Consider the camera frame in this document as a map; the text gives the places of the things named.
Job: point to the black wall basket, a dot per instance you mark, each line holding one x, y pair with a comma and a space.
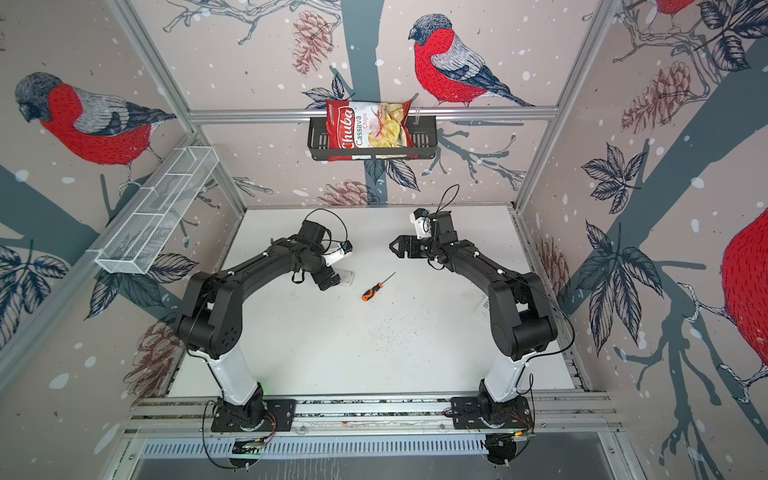
423, 136

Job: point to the white wire mesh shelf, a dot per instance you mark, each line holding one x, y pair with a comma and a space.
143, 235

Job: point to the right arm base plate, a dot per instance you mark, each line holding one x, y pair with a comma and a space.
480, 412

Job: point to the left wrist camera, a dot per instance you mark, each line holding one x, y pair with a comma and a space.
338, 253

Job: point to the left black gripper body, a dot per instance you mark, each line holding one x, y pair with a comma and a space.
322, 272

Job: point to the white remote control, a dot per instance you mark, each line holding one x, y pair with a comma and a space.
346, 277

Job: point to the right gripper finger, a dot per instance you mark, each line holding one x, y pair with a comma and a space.
402, 241
400, 249

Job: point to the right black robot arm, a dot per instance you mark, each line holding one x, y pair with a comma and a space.
521, 317

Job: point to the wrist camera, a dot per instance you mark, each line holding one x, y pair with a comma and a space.
421, 223
338, 253

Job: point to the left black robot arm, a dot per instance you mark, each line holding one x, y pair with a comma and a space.
211, 315

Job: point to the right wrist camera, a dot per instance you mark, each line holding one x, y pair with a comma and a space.
421, 223

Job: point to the orange black screwdriver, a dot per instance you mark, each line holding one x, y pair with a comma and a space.
372, 291

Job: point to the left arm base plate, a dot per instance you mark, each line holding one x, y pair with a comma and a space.
261, 415

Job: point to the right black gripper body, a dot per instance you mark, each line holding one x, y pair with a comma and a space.
420, 249

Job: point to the red cassava chips bag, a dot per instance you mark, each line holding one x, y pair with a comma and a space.
355, 125

